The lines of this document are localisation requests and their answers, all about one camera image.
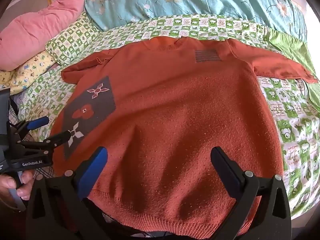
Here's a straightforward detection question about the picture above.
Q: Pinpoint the green checkered pillow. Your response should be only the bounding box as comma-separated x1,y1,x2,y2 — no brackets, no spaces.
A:
45,12,103,67

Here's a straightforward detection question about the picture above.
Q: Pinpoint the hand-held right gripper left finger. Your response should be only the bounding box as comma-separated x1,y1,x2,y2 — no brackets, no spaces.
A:
25,146,110,240

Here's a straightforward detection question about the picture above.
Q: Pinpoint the person's left hand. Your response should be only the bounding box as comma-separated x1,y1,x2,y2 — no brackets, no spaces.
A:
0,171,35,201

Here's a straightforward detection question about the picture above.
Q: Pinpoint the pink quilt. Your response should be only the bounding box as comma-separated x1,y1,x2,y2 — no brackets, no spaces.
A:
0,0,97,72

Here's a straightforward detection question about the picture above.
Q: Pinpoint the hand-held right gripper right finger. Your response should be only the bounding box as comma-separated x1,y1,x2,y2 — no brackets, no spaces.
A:
210,146,292,240

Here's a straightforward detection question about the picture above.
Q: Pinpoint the orange knit sweater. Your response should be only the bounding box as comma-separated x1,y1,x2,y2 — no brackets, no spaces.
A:
49,36,319,237

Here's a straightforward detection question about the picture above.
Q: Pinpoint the plain green blanket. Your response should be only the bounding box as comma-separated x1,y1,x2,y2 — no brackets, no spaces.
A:
265,27,320,102

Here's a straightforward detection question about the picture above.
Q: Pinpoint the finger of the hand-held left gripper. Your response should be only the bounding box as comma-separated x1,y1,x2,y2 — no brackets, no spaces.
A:
17,131,72,155
15,116,50,137

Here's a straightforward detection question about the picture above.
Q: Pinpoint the yellow printed pillow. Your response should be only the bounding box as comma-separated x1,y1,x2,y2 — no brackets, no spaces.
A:
0,50,57,95

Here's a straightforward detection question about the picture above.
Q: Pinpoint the green checkered bed sheet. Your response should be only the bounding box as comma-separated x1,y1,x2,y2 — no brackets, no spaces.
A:
19,14,320,218

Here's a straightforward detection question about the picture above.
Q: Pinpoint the blue floral quilt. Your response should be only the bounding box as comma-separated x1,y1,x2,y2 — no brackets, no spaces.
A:
84,0,307,42

